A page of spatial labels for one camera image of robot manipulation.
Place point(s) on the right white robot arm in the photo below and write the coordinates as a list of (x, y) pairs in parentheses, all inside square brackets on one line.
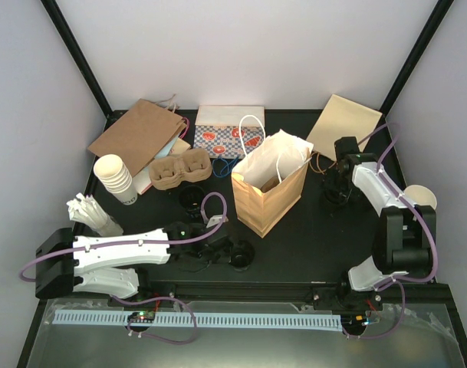
[(404, 244)]

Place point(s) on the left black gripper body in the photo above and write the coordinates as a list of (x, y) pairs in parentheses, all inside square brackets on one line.
[(211, 256)]

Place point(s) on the base circuit board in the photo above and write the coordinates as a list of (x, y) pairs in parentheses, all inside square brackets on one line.
[(360, 320), (141, 317)]

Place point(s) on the white wrapped straws bundle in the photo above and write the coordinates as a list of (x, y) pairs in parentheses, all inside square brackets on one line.
[(86, 210)]

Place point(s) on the brown kraft paper bag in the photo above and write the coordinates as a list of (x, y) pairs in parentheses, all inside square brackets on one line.
[(139, 135)]

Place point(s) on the right black frame post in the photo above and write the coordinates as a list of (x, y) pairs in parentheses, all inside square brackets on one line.
[(431, 26)]

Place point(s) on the pink white paper bag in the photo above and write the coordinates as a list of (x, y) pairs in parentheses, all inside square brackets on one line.
[(177, 146)]

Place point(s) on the orange paper bag white handles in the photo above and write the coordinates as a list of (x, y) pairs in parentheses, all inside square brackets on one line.
[(282, 155)]

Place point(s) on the black coffee cup open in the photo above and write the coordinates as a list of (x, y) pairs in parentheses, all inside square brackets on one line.
[(190, 198)]

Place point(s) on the left black frame post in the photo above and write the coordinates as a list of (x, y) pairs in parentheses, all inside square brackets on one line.
[(64, 30)]

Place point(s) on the stack paper cups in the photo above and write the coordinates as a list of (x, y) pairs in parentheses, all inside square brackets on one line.
[(421, 195), (115, 176)]

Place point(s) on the tan paper bag brown handles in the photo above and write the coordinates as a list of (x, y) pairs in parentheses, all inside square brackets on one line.
[(339, 118)]

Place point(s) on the left base circuit board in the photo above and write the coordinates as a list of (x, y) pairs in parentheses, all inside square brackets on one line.
[(141, 317)]

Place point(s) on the left stack paper cups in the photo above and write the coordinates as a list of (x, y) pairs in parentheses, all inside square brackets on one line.
[(115, 176)]

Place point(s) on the light blue cable duct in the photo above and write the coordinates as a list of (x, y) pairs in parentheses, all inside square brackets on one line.
[(201, 320)]

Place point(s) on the right base circuit board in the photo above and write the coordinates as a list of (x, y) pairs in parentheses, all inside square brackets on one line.
[(360, 320)]

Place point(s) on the black coffee cup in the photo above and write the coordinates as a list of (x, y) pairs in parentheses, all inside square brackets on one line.
[(242, 255), (190, 198)]

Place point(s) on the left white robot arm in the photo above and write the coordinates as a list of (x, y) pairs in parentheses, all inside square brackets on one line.
[(66, 263)]

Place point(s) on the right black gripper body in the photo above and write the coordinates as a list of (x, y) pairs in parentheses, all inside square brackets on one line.
[(340, 185)]

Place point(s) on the blue checkered paper bag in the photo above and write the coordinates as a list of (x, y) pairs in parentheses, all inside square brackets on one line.
[(228, 131)]

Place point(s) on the single pulp cup carrier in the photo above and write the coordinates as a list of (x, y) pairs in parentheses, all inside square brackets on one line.
[(270, 184)]

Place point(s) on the right stack paper cups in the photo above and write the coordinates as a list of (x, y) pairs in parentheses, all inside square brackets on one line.
[(421, 195)]

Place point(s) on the black frame post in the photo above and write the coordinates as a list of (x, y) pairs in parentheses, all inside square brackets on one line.
[(431, 26), (64, 30)]

